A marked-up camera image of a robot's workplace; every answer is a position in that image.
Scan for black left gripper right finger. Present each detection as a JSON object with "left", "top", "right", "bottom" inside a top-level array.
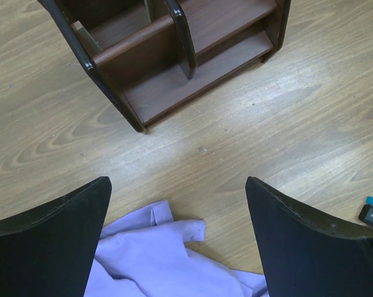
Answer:
[{"left": 246, "top": 177, "right": 373, "bottom": 296}]

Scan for dark brown wooden desk organizer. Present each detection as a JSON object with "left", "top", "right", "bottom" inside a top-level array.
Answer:
[{"left": 41, "top": 1, "right": 291, "bottom": 133}]

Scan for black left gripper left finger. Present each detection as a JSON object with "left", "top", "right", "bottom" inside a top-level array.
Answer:
[{"left": 0, "top": 176, "right": 112, "bottom": 296}]

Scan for purple cloth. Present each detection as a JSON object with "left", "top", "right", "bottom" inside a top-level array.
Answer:
[{"left": 84, "top": 200, "right": 268, "bottom": 296}]

